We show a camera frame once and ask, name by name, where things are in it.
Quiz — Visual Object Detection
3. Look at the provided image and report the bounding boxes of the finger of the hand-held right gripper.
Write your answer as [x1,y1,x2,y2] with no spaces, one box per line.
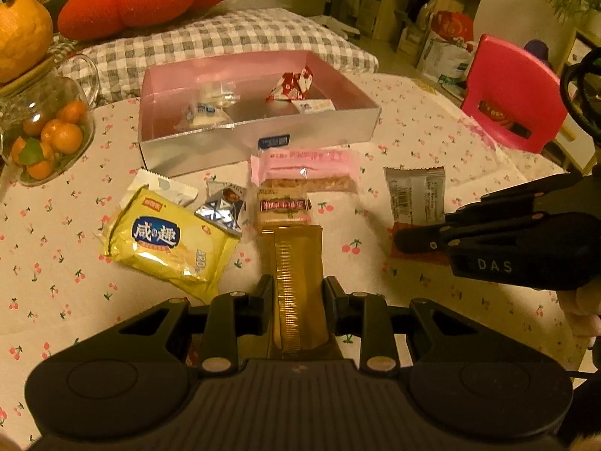
[393,213,556,257]
[445,171,584,225]

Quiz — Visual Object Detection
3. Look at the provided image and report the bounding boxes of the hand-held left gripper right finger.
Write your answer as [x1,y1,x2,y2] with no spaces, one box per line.
[324,276,489,379]

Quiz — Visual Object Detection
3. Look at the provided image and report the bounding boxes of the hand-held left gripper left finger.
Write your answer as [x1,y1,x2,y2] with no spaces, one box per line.
[108,274,274,379]

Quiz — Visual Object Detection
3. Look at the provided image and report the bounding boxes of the red orange snack packet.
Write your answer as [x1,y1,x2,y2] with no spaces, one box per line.
[389,222,452,267]

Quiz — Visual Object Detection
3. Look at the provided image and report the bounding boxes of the gold wafer packet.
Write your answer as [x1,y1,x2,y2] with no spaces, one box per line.
[256,224,344,359]

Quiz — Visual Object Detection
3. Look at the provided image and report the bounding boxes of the silver snack packet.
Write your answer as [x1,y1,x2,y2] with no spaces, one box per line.
[384,165,446,227]

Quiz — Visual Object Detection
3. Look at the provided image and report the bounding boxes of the beige packet red label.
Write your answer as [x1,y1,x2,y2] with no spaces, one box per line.
[257,186,315,227]

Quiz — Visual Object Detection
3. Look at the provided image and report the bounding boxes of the silver triangle-pattern packet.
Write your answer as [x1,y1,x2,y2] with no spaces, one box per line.
[195,181,249,238]

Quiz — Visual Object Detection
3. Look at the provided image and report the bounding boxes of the yellow snack packet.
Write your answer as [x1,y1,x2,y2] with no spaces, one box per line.
[100,185,241,304]

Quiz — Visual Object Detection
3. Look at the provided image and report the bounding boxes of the pink snack packet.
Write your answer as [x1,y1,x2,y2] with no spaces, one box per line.
[250,149,361,194]

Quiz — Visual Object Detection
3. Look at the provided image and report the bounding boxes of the white packet red label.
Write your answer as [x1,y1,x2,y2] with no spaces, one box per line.
[126,169,199,208]

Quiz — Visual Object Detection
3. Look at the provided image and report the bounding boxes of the pink cardboard box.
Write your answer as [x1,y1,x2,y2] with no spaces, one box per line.
[137,49,382,178]

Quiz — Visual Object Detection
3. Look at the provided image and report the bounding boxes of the white blue bread packet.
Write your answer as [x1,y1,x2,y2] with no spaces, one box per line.
[175,98,236,133]

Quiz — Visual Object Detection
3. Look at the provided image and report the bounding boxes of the clear white bread packet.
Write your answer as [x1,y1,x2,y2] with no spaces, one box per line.
[202,80,242,105]

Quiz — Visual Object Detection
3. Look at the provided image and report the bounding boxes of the person's right hand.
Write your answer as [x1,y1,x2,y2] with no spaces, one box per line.
[560,283,601,340]

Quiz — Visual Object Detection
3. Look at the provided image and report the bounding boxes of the red plastic chair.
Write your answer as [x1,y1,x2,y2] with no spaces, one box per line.
[460,34,568,154]

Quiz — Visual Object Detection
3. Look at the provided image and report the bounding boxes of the red white shopping bag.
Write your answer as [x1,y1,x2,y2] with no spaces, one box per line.
[417,9,478,84]

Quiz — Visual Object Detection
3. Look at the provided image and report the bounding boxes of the cherry print tablecloth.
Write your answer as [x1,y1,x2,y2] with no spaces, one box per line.
[0,73,589,451]

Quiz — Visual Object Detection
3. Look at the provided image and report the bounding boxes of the cluster of small tangerines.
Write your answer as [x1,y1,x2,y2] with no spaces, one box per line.
[10,100,90,180]

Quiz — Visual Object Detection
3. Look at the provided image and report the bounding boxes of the grey checkered pillow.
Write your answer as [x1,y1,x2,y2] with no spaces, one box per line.
[61,8,379,104]

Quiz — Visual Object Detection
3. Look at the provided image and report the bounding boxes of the wooden jar lid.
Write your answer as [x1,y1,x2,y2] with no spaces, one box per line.
[0,54,58,98]

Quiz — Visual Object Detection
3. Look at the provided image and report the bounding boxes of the red pumpkin cushion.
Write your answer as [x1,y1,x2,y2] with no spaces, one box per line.
[57,0,243,41]

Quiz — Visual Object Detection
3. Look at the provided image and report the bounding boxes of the large orange citrus fruit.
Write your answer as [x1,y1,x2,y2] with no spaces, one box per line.
[0,0,54,85]

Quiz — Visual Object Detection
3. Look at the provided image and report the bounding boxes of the black braided cable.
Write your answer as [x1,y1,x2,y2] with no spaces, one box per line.
[560,47,601,142]

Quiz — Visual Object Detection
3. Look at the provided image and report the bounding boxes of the glass jar with handle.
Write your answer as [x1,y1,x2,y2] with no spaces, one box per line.
[0,54,100,187]

